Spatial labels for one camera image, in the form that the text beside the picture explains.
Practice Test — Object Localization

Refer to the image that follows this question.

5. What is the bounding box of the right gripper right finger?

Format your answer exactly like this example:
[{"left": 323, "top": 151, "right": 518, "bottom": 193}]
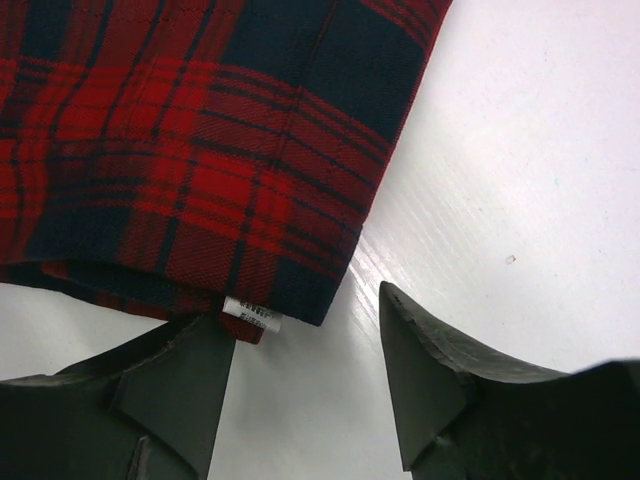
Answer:
[{"left": 379, "top": 282, "right": 639, "bottom": 479}]

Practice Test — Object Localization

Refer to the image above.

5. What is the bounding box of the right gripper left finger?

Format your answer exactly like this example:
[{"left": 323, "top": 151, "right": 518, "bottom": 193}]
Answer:
[{"left": 1, "top": 316, "right": 235, "bottom": 479}]

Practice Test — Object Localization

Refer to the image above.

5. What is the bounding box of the red plaid pleated skirt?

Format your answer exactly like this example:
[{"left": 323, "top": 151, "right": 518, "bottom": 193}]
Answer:
[{"left": 1, "top": 1, "right": 450, "bottom": 343}]

